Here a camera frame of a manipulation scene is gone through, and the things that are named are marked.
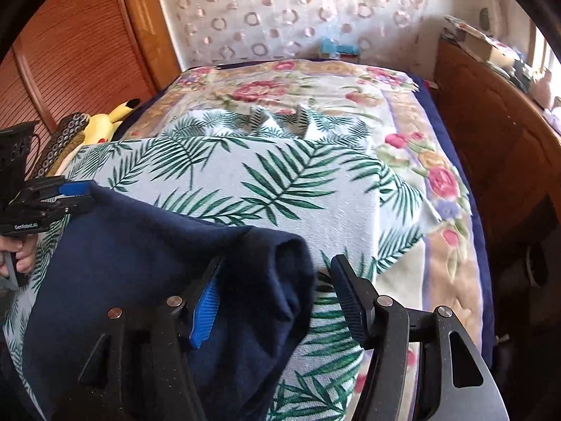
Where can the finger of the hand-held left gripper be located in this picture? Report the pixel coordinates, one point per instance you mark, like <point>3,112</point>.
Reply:
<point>65,207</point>
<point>74,188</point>

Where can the sheer circle patterned curtain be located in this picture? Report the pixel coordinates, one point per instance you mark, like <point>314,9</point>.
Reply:
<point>285,8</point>

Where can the floral blanket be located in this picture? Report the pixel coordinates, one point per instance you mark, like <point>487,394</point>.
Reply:
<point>307,87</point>

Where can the navy bed sheet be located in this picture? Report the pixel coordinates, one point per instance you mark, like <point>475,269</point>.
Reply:
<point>475,210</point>

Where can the grey oval fan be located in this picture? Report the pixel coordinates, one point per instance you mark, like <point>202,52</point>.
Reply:
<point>484,18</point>

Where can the palm leaf print blanket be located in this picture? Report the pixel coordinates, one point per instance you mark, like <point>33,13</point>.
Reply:
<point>285,175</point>

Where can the person's left hand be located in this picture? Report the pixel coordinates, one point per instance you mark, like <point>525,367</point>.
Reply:
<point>24,261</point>

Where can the yellow plush toy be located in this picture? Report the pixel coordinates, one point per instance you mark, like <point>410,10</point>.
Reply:
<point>103,125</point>

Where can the wooden low cabinet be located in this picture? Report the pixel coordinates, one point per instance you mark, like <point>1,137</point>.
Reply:
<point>491,131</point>

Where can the dark medallion patterned cloth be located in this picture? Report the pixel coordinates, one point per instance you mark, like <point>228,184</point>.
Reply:
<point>61,140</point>

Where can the blue tissue packet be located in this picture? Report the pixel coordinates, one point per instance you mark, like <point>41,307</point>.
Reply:
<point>333,47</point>

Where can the pink vase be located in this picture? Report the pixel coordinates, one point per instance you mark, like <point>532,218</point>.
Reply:
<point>543,87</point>

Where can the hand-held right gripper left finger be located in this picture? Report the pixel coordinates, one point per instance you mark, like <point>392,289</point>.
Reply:
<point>205,313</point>

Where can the wooden slatted wardrobe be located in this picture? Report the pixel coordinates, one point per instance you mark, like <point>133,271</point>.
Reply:
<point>79,44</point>

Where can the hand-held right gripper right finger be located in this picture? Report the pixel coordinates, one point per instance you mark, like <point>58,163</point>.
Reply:
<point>347,300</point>

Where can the cardboard box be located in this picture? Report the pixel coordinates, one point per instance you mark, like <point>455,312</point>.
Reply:
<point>482,46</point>

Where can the navy t-shirt with orange print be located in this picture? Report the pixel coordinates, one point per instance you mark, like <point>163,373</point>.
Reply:
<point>131,250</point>

